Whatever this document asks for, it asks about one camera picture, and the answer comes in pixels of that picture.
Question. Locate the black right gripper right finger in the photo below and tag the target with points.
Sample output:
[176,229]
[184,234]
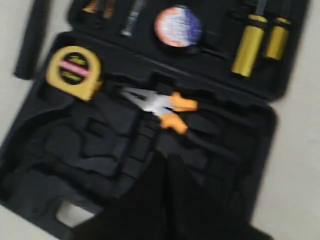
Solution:
[197,216]

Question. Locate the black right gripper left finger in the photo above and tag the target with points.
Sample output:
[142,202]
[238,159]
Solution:
[140,214]

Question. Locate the black electrical tape roll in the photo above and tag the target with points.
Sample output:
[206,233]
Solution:
[177,27]

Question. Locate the steel claw hammer black grip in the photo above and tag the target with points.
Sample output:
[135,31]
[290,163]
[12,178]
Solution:
[33,39]

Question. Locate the black plastic tool case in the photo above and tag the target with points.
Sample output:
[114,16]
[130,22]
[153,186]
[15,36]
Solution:
[150,120]

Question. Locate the yellow tape measure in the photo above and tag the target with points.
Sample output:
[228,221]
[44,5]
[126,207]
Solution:
[75,70]

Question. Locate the long yellow black screwdriver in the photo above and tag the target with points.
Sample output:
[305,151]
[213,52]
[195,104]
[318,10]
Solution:
[250,42]

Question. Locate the clear voltage tester screwdriver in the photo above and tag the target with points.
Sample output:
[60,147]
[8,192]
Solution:
[132,18]

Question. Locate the short yellow black screwdriver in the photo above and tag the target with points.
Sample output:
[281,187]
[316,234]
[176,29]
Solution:
[280,32]

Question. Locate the orange utility knife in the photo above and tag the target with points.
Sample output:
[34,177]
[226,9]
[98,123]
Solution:
[102,8]

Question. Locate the pliers with orange handles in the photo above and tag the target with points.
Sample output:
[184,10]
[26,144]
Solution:
[165,107]

